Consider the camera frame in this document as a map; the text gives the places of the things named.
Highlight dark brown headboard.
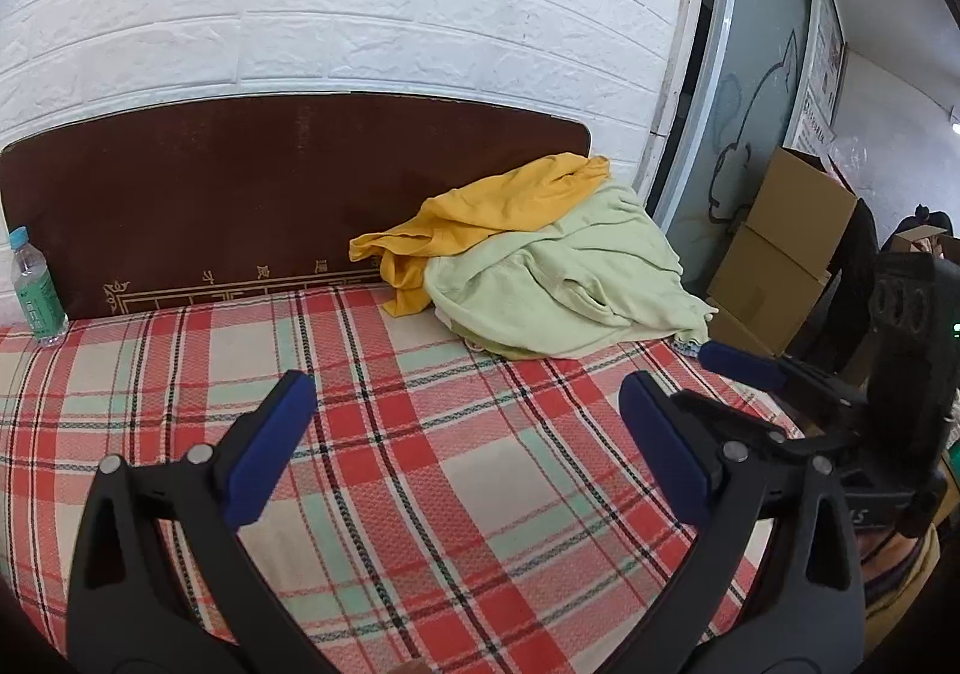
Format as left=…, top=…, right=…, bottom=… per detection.
left=0, top=91, right=593, bottom=322

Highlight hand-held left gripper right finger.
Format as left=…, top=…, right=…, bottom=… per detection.
left=600, top=370, right=869, bottom=674

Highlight yellow shirt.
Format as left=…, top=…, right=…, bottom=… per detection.
left=349, top=152, right=612, bottom=319

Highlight cardboard box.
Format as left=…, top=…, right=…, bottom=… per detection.
left=742, top=147, right=860, bottom=277
left=705, top=224, right=833, bottom=354

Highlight dark cloth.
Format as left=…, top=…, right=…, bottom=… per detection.
left=795, top=197, right=882, bottom=382

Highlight wall poster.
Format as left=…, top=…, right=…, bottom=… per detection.
left=791, top=0, right=848, bottom=154

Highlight light green garment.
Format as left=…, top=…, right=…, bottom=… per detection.
left=424, top=182, right=721, bottom=360

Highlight plaid bed sheet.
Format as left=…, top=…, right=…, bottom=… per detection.
left=0, top=284, right=811, bottom=674

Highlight clear plastic water bottle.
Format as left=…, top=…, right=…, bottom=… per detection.
left=9, top=226, right=70, bottom=346

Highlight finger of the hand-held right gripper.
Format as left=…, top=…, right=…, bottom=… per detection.
left=697, top=339, right=875, bottom=421

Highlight frosted glass door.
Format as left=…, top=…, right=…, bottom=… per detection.
left=667, top=0, right=818, bottom=270

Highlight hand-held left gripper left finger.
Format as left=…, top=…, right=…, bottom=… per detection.
left=66, top=370, right=338, bottom=674

